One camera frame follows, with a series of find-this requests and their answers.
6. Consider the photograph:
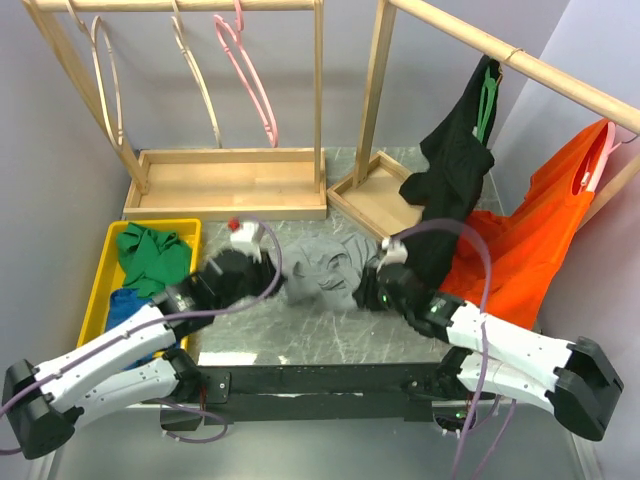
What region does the grey tank top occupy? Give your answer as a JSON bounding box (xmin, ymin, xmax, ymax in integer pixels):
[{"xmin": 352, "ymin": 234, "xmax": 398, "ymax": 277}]
[{"xmin": 282, "ymin": 233, "xmax": 378, "ymax": 311}]

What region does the pink plastic hanger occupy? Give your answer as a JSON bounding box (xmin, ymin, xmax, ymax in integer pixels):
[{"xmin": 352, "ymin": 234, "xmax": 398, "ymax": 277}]
[{"xmin": 214, "ymin": 0, "xmax": 279, "ymax": 148}]

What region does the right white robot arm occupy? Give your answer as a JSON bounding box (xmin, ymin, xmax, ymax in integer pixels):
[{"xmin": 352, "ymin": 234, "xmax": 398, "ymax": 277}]
[{"xmin": 353, "ymin": 263, "xmax": 624, "ymax": 441}]

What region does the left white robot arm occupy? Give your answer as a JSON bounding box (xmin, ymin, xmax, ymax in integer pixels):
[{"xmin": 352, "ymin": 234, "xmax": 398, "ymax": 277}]
[{"xmin": 1, "ymin": 249, "xmax": 283, "ymax": 460}]

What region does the left beige wooden hanger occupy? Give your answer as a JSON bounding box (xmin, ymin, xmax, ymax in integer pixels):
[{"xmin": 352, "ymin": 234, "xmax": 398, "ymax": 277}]
[{"xmin": 65, "ymin": 0, "xmax": 125, "ymax": 149}]

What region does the beige wooden hanger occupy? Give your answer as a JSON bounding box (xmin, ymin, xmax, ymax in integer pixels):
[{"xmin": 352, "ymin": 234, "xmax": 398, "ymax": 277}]
[
  {"xmin": 65, "ymin": 0, "xmax": 125, "ymax": 149},
  {"xmin": 171, "ymin": 0, "xmax": 222, "ymax": 148}
]

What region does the green plastic hanger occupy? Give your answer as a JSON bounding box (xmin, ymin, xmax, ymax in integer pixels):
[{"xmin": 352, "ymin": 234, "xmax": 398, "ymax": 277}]
[{"xmin": 473, "ymin": 59, "xmax": 503, "ymax": 145}]

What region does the light pink hanger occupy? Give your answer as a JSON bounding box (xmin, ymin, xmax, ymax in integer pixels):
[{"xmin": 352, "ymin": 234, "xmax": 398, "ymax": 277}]
[{"xmin": 571, "ymin": 120, "xmax": 637, "ymax": 195}]

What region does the middle beige wooden hanger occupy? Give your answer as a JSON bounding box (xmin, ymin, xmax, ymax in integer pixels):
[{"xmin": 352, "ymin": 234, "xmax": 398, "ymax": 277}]
[{"xmin": 171, "ymin": 0, "xmax": 222, "ymax": 148}]

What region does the green garment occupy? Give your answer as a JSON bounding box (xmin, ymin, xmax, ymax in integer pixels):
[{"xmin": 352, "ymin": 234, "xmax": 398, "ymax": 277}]
[{"xmin": 116, "ymin": 222, "xmax": 192, "ymax": 298}]

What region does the right wooden clothes rack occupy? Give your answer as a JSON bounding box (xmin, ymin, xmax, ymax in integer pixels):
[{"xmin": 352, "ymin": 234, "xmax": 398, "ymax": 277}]
[{"xmin": 327, "ymin": 1, "xmax": 639, "ymax": 240}]

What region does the wooden clothes rack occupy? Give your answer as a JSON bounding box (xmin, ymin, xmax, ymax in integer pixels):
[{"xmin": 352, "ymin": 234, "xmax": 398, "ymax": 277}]
[
  {"xmin": 23, "ymin": 1, "xmax": 327, "ymax": 221},
  {"xmin": 327, "ymin": 1, "xmax": 639, "ymax": 240}
]

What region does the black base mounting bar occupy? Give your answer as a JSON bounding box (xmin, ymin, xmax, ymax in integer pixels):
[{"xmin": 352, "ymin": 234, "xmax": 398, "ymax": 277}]
[{"xmin": 172, "ymin": 362, "xmax": 471, "ymax": 423}]

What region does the blue garment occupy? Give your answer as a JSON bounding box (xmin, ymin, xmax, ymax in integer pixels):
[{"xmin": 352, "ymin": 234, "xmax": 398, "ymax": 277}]
[{"xmin": 104, "ymin": 288, "xmax": 165, "ymax": 371}]

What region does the left wooden clothes rack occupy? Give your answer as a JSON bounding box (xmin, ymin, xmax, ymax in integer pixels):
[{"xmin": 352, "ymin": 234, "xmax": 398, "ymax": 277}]
[{"xmin": 23, "ymin": 1, "xmax": 327, "ymax": 221}]

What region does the yellow plastic bin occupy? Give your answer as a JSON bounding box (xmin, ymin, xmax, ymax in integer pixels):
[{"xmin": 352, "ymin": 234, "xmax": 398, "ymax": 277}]
[{"xmin": 76, "ymin": 219, "xmax": 202, "ymax": 347}]

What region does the black garment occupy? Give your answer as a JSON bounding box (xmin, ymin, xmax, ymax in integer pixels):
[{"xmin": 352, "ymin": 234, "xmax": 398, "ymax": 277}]
[{"xmin": 399, "ymin": 55, "xmax": 494, "ymax": 289}]

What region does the orange garment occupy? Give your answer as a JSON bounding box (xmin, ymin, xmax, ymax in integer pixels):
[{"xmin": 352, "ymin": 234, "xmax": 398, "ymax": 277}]
[{"xmin": 467, "ymin": 119, "xmax": 606, "ymax": 330}]

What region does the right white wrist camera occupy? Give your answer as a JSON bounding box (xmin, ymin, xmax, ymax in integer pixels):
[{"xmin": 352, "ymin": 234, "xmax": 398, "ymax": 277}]
[{"xmin": 376, "ymin": 237, "xmax": 408, "ymax": 270}]

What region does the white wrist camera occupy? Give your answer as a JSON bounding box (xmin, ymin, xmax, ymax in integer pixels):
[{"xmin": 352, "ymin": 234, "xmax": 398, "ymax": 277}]
[
  {"xmin": 376, "ymin": 237, "xmax": 408, "ymax": 270},
  {"xmin": 228, "ymin": 217, "xmax": 265, "ymax": 263}
]

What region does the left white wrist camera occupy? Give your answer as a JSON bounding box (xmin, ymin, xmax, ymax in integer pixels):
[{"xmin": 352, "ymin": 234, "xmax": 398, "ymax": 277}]
[{"xmin": 228, "ymin": 217, "xmax": 265, "ymax": 263}]

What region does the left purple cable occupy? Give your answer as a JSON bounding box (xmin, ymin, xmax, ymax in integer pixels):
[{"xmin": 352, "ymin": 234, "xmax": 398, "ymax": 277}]
[{"xmin": 0, "ymin": 213, "xmax": 282, "ymax": 455}]

